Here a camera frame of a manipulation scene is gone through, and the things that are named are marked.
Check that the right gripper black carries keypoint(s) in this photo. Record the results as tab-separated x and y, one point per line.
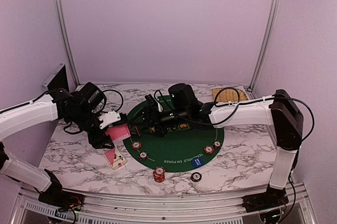
148	113

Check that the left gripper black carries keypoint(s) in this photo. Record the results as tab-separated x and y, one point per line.
97	140

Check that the triangular all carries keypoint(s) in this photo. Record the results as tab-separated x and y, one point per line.
134	132

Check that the red playing card deck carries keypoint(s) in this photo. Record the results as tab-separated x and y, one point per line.
118	133

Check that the single orange poker chip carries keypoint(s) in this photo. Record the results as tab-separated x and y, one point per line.
136	145

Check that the orange poker chip stack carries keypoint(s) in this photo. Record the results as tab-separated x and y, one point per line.
159	174

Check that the blue small blind button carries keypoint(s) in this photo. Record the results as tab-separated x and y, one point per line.
197	162

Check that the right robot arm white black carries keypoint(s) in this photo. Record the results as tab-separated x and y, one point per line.
278	110

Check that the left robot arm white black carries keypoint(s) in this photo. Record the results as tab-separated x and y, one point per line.
78	107

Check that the playing card box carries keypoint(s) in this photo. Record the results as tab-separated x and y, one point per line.
115	158

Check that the round green poker mat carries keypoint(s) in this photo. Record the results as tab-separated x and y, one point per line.
175	151

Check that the aluminium poker case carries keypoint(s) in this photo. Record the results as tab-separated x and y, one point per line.
56	79

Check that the woven bamboo tray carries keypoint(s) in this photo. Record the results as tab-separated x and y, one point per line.
229	95

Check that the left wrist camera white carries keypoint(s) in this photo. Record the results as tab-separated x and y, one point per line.
109	118

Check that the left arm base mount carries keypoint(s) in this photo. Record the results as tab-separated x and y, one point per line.
56	196

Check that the aluminium front rail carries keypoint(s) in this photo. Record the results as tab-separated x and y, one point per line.
221	207

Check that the left aluminium frame post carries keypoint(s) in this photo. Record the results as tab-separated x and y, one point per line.
66	41

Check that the aluminium frame post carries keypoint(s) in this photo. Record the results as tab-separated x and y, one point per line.
271	19
66	41

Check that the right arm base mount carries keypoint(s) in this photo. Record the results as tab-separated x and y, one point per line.
269	199

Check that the right aluminium frame post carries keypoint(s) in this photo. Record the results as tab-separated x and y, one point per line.
271	19

